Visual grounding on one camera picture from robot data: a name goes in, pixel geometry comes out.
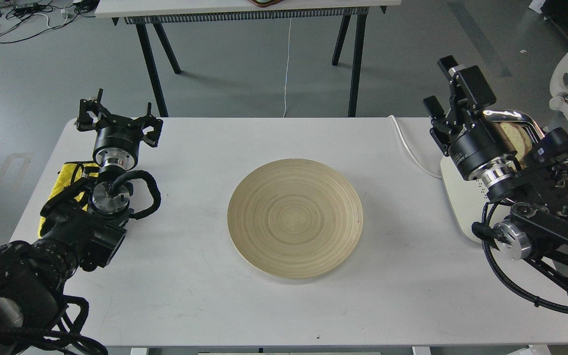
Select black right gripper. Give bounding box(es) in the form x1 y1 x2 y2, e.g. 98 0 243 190
423 55 520 190

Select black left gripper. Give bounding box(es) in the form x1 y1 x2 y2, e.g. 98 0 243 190
76 88 164 168

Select slice of brown bread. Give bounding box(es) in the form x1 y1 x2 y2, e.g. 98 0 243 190
499 122 533 169

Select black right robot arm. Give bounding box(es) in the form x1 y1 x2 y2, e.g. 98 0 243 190
423 56 568 314

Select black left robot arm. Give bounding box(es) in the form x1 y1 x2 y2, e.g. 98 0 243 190
0 95 164 355

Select white chrome toaster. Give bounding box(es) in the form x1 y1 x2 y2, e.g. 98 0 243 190
440 110 545 245

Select white background table black legs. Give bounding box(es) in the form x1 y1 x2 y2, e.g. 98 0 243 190
94 0 400 117

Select brown object on background table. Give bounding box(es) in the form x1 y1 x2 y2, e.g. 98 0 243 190
249 0 282 7

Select round wooden plate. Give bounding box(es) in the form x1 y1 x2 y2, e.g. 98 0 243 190
227 159 364 279

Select white toaster power cable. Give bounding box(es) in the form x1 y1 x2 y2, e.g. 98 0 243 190
388 114 443 178

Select floor cables and power strips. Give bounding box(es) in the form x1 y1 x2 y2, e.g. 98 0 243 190
0 0 100 51

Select hanging white thin cable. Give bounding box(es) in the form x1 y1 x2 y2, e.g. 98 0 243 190
283 18 293 118

